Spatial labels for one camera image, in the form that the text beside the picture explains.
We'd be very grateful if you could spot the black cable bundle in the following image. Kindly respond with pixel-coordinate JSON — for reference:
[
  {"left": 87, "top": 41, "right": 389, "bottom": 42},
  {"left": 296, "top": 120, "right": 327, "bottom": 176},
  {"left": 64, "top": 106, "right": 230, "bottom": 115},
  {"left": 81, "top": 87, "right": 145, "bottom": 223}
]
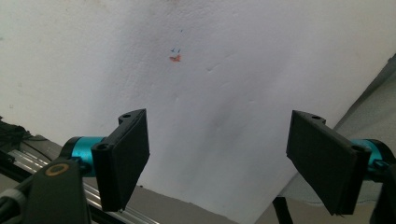
[{"left": 0, "top": 116, "right": 32, "bottom": 150}]

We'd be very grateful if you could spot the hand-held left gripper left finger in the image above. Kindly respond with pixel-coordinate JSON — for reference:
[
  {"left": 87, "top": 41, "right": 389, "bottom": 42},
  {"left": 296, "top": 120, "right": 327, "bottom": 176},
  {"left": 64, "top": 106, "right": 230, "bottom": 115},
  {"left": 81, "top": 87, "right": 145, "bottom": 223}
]
[{"left": 62, "top": 108, "right": 150, "bottom": 213}]

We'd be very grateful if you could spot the black table leg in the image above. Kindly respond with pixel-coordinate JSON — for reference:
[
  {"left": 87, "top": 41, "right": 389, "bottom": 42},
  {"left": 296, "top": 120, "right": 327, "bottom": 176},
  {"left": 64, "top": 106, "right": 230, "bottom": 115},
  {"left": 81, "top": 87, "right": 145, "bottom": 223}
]
[{"left": 271, "top": 196, "right": 294, "bottom": 224}]

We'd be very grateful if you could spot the aluminium profile rail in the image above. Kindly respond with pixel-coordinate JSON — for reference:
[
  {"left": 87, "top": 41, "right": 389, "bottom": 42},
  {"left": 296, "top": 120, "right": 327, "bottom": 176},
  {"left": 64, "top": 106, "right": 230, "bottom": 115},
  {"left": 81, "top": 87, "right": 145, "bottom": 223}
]
[{"left": 0, "top": 134, "right": 161, "bottom": 224}]

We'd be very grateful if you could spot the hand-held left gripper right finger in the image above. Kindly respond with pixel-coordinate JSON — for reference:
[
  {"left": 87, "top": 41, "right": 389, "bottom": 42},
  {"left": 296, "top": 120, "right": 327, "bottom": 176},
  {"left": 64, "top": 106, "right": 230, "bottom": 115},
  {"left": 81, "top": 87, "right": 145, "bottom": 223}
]
[{"left": 285, "top": 109, "right": 396, "bottom": 217}]

